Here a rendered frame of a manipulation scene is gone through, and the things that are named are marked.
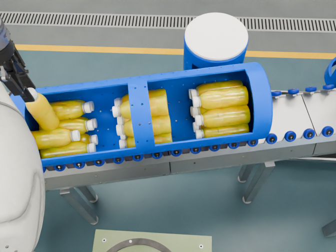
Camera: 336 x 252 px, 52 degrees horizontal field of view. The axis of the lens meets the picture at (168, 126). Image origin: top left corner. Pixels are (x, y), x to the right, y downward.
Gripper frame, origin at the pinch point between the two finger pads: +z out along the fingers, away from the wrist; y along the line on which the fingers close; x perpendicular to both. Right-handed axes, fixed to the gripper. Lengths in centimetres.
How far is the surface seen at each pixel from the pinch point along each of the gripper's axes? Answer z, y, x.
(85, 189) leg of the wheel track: 108, 5, 8
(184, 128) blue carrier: 38, 0, -48
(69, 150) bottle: 26.6, -9.2, -5.4
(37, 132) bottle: 20.7, -3.7, 3.9
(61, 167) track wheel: 37.0, -10.5, 0.5
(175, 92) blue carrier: 30, 13, -47
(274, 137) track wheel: 36, -10, -82
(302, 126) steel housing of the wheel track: 41, -4, -97
